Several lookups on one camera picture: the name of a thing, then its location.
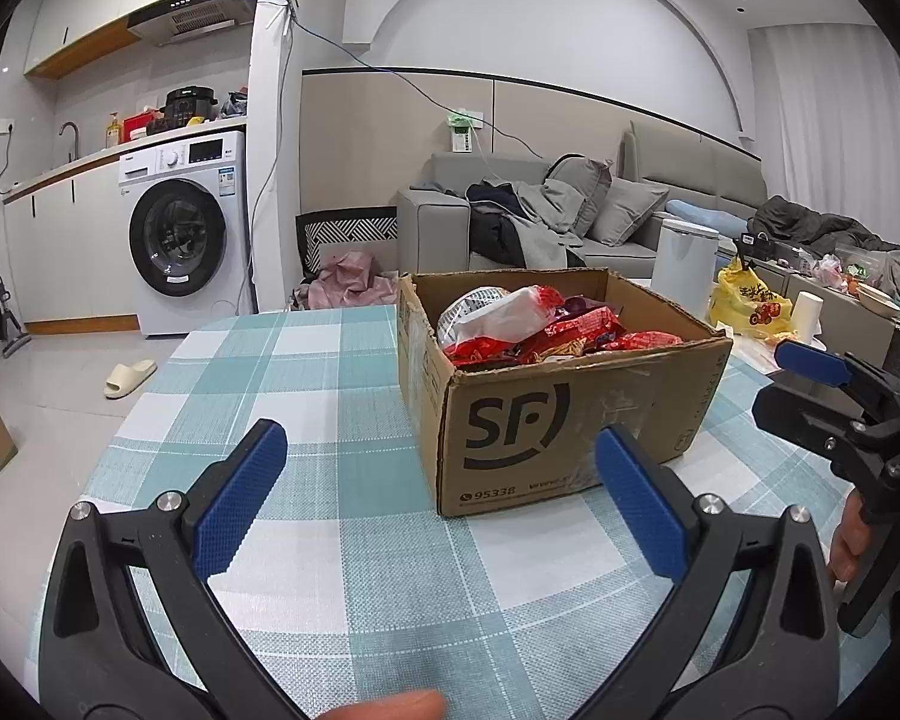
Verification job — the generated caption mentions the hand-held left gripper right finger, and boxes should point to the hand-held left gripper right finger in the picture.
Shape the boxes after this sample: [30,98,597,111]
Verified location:
[592,426,841,720]

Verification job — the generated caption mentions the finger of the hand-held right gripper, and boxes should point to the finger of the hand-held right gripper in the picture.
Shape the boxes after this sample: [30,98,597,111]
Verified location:
[774,339,900,421]
[751,382,882,485]

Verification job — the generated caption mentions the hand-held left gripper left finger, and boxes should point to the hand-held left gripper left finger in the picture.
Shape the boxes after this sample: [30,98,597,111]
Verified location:
[37,420,308,720]

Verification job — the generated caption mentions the brown cardboard box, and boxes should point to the brown cardboard box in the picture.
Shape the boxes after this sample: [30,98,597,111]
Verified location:
[396,268,734,517]

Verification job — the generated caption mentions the red noodle packet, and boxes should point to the red noodle packet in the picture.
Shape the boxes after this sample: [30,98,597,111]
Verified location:
[598,330,683,352]
[521,307,625,357]
[444,337,545,368]

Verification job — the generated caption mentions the white red snack packet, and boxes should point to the white red snack packet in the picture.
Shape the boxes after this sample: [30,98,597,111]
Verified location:
[436,285,563,350]

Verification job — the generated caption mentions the person's right hand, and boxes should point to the person's right hand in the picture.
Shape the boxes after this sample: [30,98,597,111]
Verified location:
[827,501,869,582]

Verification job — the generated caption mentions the person's left hand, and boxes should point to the person's left hand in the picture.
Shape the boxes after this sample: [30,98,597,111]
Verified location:
[319,690,447,720]

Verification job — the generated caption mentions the white paper roll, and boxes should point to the white paper roll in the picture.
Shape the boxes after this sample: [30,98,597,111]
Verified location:
[793,291,826,350]

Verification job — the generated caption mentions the grey coffee table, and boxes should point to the grey coffee table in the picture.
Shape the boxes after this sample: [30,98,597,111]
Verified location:
[765,262,900,368]

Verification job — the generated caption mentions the yellow plastic bag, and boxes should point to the yellow plastic bag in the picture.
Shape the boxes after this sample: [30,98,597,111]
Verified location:
[709,259,794,338]

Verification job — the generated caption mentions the white bowl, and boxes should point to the white bowl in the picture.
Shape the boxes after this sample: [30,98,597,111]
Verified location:
[857,285,900,320]

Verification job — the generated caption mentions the dark blanket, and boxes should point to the dark blanket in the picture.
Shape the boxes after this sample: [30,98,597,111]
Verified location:
[750,195,900,293]

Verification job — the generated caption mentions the white cylindrical bin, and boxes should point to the white cylindrical bin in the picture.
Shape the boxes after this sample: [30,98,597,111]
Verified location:
[656,214,721,323]

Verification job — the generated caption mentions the beige slipper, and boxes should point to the beige slipper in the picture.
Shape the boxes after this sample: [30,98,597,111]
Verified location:
[103,358,158,400]

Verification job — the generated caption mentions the light blue cushion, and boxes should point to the light blue cushion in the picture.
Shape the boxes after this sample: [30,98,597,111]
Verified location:
[664,199,751,237]

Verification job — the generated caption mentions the white curtain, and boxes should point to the white curtain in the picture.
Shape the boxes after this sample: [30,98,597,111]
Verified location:
[750,22,900,241]

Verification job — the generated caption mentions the small grey pillow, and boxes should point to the small grey pillow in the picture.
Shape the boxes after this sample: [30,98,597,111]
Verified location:
[589,176,672,248]

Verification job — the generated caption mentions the pink cloth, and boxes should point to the pink cloth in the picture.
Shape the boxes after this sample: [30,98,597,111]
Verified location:
[292,251,400,310]

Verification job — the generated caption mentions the white washing machine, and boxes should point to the white washing machine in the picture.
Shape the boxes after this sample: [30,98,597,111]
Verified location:
[118,131,256,337]

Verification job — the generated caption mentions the floor mop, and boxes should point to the floor mop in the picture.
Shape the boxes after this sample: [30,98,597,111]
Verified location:
[0,270,35,361]

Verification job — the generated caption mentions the large grey pillow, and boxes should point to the large grey pillow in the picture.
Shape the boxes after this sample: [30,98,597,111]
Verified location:
[547,155,614,237]

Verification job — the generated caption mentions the grey garment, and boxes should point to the grey garment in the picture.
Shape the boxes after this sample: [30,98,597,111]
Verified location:
[514,180,608,271]

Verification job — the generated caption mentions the black patterned basket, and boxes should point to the black patterned basket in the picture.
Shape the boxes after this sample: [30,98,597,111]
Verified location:
[295,208,400,290]

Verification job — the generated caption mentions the dark jacket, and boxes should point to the dark jacket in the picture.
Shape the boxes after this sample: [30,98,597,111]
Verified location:
[466,181,526,267]

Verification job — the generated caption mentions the white kitchen counter cabinet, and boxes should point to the white kitchen counter cabinet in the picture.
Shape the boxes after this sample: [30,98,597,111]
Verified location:
[1,150,140,331]

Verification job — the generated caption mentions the grey sofa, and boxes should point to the grey sofa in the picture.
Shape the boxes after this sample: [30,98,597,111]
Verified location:
[397,120,770,293]

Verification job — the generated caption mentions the red box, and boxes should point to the red box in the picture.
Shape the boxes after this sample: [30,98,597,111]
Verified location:
[122,111,167,142]

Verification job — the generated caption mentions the black pressure cooker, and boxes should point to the black pressure cooker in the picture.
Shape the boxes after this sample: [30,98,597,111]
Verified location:
[165,86,218,125]

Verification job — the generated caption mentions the steel range hood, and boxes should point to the steel range hood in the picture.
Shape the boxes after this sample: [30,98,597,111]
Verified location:
[127,0,263,46]

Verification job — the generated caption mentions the white upper cabinets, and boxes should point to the white upper cabinets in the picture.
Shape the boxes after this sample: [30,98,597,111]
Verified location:
[22,0,203,80]

